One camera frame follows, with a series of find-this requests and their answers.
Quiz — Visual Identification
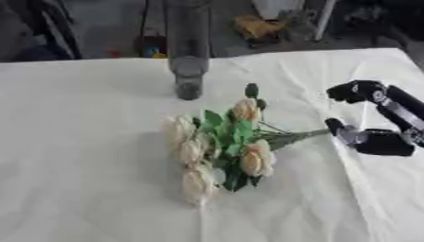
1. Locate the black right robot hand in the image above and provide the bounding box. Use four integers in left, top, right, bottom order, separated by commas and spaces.
323, 79, 424, 157

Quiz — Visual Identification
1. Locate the tall grey vase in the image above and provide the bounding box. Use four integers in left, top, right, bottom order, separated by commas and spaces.
162, 0, 214, 101

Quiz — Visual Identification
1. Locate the white pole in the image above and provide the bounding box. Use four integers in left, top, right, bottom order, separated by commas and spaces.
312, 0, 338, 42

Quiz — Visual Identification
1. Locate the cream rose bouquet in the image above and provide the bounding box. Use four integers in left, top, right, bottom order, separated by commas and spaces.
162, 82, 333, 206

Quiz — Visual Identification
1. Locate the small colourful toy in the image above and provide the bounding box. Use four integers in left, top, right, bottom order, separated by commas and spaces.
140, 45, 169, 60

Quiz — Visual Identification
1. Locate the black chair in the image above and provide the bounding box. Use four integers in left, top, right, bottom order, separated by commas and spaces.
0, 0, 85, 62

